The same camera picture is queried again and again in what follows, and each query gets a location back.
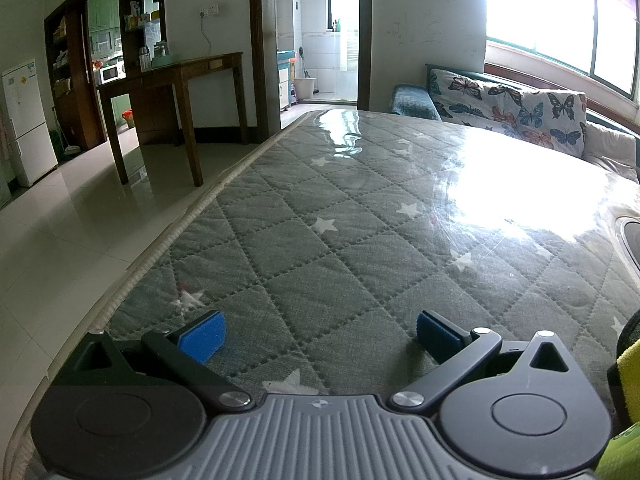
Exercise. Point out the dark wooden shelf unit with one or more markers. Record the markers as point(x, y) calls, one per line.
point(81, 37)

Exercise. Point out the green plastic bottle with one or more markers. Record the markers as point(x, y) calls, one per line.
point(621, 459)

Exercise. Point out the butterfly pattern cushion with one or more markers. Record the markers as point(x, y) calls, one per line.
point(547, 118)

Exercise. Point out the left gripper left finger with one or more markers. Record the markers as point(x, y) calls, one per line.
point(172, 357)

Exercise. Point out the blue white cabinet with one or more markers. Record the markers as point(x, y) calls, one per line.
point(285, 58)

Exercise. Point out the dark wooden table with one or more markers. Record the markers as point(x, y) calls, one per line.
point(177, 77)

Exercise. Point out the grey star quilted table cover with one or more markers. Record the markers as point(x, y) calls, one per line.
point(321, 248)

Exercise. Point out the white refrigerator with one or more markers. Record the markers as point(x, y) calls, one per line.
point(28, 130)

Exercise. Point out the yellow grey cleaning cloth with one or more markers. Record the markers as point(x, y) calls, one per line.
point(623, 375)

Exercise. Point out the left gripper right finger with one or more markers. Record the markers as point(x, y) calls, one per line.
point(479, 370)

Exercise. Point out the white microwave oven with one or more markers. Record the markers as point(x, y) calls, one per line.
point(111, 72)

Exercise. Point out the blue sofa armrest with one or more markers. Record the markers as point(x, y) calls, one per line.
point(413, 101)

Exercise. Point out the white bucket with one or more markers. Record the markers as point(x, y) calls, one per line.
point(304, 88)

